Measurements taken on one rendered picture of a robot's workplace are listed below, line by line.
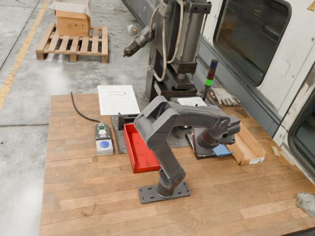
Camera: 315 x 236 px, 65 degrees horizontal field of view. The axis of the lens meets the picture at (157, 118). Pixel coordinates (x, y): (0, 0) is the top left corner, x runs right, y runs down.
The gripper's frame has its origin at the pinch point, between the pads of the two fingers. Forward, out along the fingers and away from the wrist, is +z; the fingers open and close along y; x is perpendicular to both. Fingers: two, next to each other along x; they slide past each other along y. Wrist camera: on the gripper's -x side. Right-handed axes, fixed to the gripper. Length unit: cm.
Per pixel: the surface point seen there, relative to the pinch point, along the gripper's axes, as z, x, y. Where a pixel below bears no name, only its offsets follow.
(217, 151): 9.6, -15.1, 0.8
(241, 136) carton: 15.7, -33.4, 10.9
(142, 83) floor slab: 198, -18, 148
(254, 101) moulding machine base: 29, -57, 39
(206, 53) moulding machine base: 72, -52, 108
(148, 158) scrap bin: 11.8, 17.4, -2.2
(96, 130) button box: 18.5, 40.1, 12.9
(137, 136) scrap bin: 18.9, 20.7, 10.2
